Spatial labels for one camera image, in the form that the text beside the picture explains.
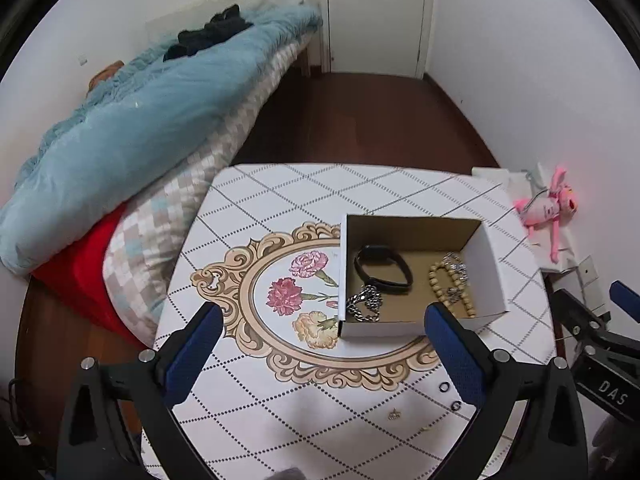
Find light blue quilt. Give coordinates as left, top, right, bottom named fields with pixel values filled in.
left=0, top=2, right=324, bottom=276

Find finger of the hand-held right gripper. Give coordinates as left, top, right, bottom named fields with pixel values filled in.
left=551, top=288, right=612, bottom=343
left=610, top=280, right=640, bottom=322

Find white door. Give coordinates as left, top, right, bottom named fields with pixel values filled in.
left=319, top=0, right=437, bottom=79

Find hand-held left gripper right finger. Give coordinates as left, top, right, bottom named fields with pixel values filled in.
left=424, top=302, right=591, bottom=480

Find silver chain bracelet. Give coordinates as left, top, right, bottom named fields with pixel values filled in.
left=345, top=283, right=384, bottom=324

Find pink plush toy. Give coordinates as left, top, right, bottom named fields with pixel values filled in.
left=514, top=163, right=582, bottom=264

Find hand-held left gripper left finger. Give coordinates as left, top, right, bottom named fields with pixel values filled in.
left=56, top=301, right=224, bottom=480

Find black clothes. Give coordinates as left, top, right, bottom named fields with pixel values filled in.
left=162, top=4, right=254, bottom=64

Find red blanket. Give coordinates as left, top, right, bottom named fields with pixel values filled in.
left=30, top=204, right=152, bottom=350

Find wooden bead bracelet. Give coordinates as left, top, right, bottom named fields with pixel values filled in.
left=428, top=255, right=476, bottom=319

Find white cardboard box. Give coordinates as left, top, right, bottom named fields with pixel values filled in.
left=338, top=213, right=511, bottom=339

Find brown pillow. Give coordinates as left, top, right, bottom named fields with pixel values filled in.
left=87, top=59, right=126, bottom=97

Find black wristband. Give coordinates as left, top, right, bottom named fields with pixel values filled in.
left=353, top=243, right=415, bottom=292

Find white floral printed table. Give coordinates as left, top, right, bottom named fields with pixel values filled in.
left=141, top=162, right=559, bottom=480

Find checkered bed sheet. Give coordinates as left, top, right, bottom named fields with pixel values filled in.
left=102, top=41, right=307, bottom=342

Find black cable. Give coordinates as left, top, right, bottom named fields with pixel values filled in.
left=0, top=379, right=32, bottom=447

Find silver charm bracelet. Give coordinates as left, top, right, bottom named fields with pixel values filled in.
left=442, top=252, right=469, bottom=304

